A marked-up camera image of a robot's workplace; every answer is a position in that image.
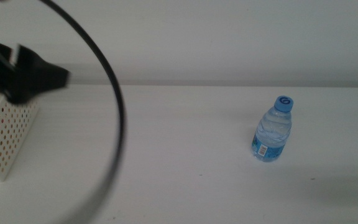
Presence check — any small clear water bottle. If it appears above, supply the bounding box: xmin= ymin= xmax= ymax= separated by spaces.
xmin=250 ymin=95 xmax=294 ymax=163

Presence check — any white perforated plastic basket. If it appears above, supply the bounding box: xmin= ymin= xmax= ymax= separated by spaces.
xmin=0 ymin=96 xmax=40 ymax=183

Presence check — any black braided left camera cable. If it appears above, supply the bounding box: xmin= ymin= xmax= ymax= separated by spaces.
xmin=37 ymin=0 xmax=127 ymax=224

